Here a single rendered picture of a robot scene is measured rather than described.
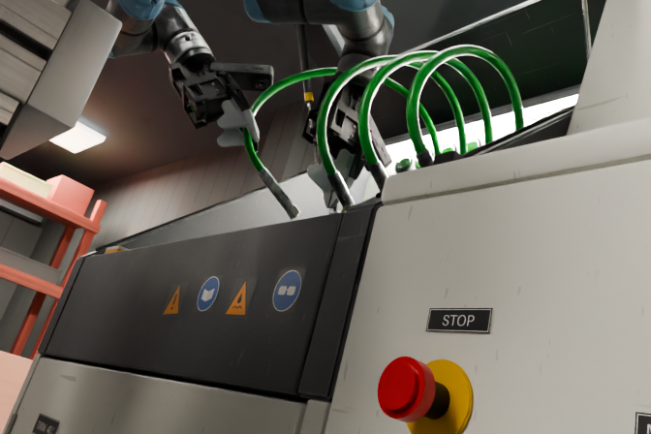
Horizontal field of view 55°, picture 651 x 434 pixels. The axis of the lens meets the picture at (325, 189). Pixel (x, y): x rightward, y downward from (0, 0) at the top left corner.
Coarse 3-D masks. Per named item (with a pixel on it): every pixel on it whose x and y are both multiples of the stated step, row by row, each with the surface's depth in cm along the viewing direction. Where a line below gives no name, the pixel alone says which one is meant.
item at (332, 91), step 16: (368, 64) 93; (384, 64) 96; (416, 64) 101; (336, 80) 89; (448, 96) 106; (320, 112) 86; (320, 128) 85; (464, 128) 106; (320, 144) 85; (464, 144) 106; (336, 176) 85; (336, 192) 86
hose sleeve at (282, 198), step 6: (264, 168) 103; (258, 174) 103; (264, 174) 103; (270, 174) 103; (264, 180) 103; (270, 180) 103; (270, 186) 103; (276, 186) 103; (276, 192) 102; (282, 192) 103; (276, 198) 103; (282, 198) 102; (288, 198) 103; (282, 204) 103; (288, 204) 102
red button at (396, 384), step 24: (408, 360) 37; (384, 384) 37; (408, 384) 36; (432, 384) 36; (456, 384) 38; (384, 408) 37; (408, 408) 35; (432, 408) 37; (456, 408) 37; (432, 432) 37; (456, 432) 36
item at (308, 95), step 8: (296, 24) 141; (304, 32) 141; (304, 40) 140; (304, 48) 140; (304, 56) 139; (304, 64) 139; (304, 80) 139; (304, 88) 139; (304, 96) 139; (312, 96) 138; (312, 136) 137
